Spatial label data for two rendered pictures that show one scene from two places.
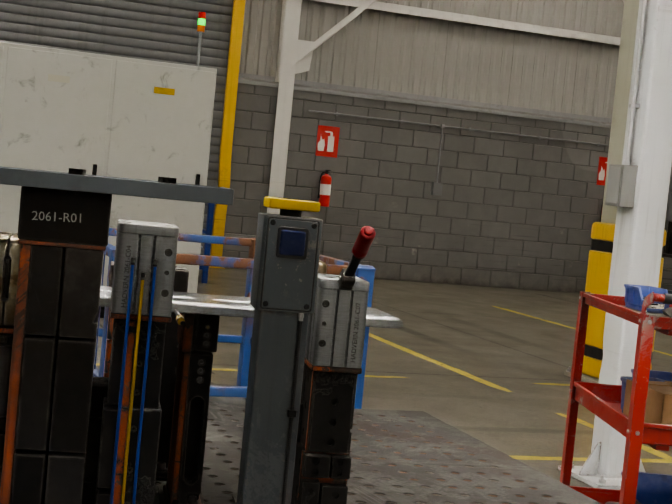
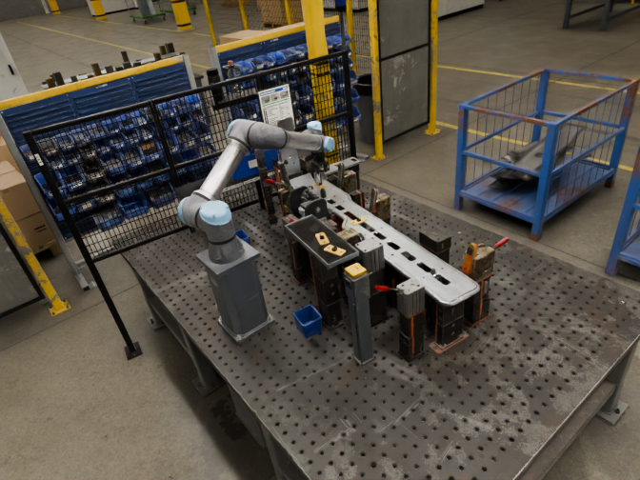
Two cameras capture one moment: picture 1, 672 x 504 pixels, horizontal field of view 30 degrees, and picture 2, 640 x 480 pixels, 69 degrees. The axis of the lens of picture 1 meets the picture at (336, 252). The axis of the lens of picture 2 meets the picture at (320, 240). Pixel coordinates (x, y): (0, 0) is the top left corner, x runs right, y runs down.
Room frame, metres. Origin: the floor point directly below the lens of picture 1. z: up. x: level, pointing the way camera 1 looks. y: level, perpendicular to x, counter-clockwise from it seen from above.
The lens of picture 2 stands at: (1.04, -1.20, 2.18)
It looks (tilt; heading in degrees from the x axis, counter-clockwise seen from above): 33 degrees down; 75
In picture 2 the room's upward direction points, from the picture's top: 8 degrees counter-clockwise
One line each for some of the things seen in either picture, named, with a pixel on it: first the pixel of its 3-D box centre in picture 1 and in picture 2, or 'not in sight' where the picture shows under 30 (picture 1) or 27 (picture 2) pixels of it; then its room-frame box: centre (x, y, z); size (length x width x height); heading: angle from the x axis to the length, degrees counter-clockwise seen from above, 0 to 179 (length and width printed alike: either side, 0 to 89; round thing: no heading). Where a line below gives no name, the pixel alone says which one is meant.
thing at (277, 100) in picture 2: not in sight; (276, 110); (1.64, 1.62, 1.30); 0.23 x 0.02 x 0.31; 11
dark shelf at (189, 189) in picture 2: not in sight; (250, 172); (1.37, 1.45, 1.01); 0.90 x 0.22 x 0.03; 11
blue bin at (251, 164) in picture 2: not in sight; (251, 159); (1.40, 1.45, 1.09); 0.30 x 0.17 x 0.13; 5
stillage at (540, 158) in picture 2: not in sight; (541, 148); (3.84, 1.70, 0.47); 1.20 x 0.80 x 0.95; 18
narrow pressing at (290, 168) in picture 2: not in sight; (288, 147); (1.61, 1.32, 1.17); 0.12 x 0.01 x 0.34; 11
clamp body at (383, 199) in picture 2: not in sight; (381, 226); (1.89, 0.69, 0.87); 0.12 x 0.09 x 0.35; 11
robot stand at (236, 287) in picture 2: not in sight; (237, 290); (1.08, 0.49, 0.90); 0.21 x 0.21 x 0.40; 19
